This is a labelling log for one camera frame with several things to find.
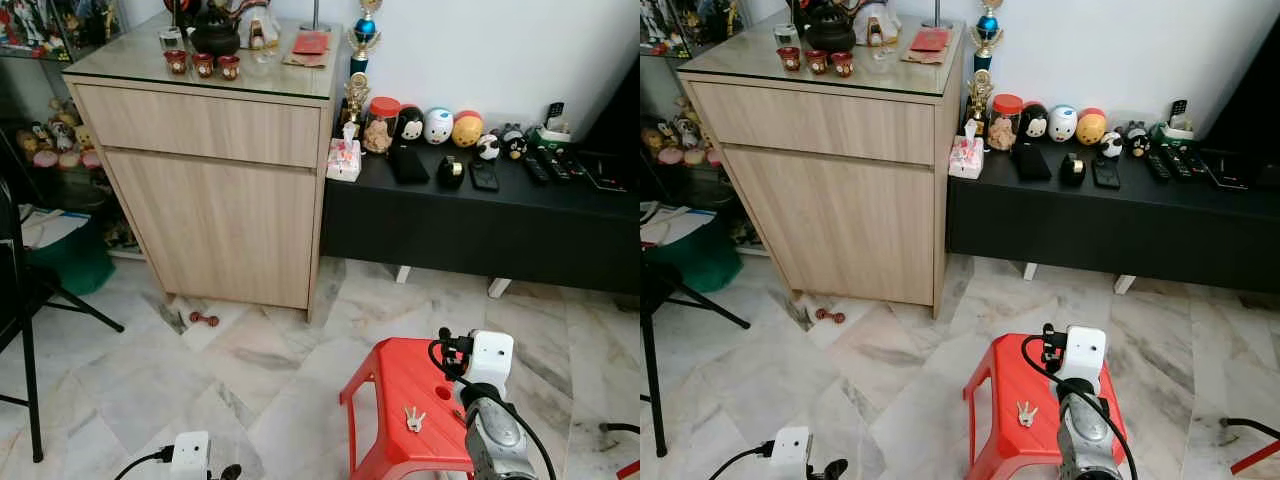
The red lid snack jar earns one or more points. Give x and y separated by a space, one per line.
380 130
1003 128

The red flat strip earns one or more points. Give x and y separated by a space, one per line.
1255 458
630 470

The red tea cup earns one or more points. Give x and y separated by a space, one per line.
176 63
816 63
229 68
203 66
842 65
789 60

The black mouse ball toy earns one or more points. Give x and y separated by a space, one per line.
1034 122
411 125

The black remote control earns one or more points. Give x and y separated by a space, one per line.
1180 162
556 164
536 170
1158 167

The metal lamp stand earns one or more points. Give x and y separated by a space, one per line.
938 25
316 28

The black tripod stand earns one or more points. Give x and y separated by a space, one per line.
650 280
8 270

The glass display cabinet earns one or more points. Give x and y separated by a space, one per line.
680 140
60 140

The red envelope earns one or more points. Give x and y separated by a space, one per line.
310 43
930 40

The green cloth bag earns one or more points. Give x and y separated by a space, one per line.
700 265
75 268

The black smartphone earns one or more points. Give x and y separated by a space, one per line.
484 176
1106 174

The black teapot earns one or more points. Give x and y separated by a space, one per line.
215 40
830 36

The loose white papers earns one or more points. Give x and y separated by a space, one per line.
675 226
55 228

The small gold trophy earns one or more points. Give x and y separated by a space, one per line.
979 95
356 98

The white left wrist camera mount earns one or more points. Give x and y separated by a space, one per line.
790 448
190 455

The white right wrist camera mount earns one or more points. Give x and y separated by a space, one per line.
1085 352
490 357

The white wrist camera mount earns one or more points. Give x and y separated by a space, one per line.
490 357
1085 352
790 448
190 455

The white pink ornament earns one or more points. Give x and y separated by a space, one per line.
262 28
876 25

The black low console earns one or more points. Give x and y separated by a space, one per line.
480 235
1100 230

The clear glass tumbler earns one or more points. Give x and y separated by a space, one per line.
171 40
785 37

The green remote holder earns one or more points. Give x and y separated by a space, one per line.
1172 134
550 138

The blue gold trophy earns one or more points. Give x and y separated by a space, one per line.
365 28
988 25

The dark panda toy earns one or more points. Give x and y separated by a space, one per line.
1137 142
514 145

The pink white tissue box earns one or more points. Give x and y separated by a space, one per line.
343 160
966 158

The black tape dispenser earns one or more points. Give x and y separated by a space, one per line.
451 172
1072 170

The red plastic stool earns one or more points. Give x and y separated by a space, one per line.
1010 380
400 380

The small red dumbbell toy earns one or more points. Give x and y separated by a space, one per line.
830 316
204 320

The black television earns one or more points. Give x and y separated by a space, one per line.
620 120
1250 110

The light wooden cabinet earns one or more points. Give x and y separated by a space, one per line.
830 200
210 200

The white ball toy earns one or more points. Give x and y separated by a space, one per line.
438 126
1062 124

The black wallet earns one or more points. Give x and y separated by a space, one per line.
408 165
1032 162

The small panda toy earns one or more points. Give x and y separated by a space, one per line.
488 148
1111 145

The yellow ball toy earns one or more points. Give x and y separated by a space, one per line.
1091 128
467 130

